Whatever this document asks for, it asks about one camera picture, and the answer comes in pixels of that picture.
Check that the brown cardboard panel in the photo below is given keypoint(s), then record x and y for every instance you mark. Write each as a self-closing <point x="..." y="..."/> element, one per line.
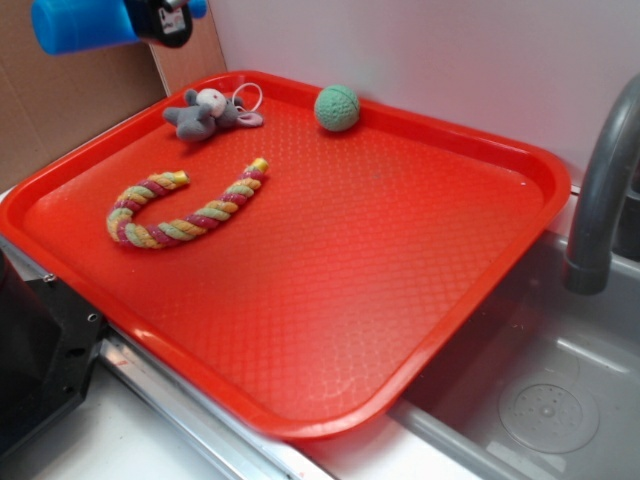
<point x="53" y="104"/>

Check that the red plastic tray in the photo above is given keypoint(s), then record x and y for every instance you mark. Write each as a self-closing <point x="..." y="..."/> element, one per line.
<point x="313" y="307"/>

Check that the grey toy faucet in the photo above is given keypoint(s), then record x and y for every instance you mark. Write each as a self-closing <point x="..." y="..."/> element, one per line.
<point x="606" y="219"/>

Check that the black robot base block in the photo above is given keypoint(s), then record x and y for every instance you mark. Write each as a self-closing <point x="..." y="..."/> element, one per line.
<point x="50" y="339"/>

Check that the multicolour twisted rope toy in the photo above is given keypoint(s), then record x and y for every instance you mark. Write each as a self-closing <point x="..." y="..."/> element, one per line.
<point x="123" y="230"/>

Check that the silver metal rail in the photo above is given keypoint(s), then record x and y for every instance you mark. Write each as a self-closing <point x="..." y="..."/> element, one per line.
<point x="139" y="421"/>

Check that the green rubber ball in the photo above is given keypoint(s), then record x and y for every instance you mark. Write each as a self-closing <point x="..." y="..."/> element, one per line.
<point x="337" y="108"/>

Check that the blue plastic bottle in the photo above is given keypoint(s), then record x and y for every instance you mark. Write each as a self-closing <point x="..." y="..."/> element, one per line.
<point x="65" y="27"/>

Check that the grey toy sink basin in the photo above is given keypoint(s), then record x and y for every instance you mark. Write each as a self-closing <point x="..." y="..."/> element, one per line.
<point x="539" y="383"/>

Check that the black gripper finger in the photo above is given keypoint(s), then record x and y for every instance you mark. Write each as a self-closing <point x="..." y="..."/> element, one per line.
<point x="164" y="23"/>

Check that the grey plush mouse toy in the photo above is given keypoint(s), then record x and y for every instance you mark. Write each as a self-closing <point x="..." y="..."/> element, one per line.
<point x="209" y="110"/>

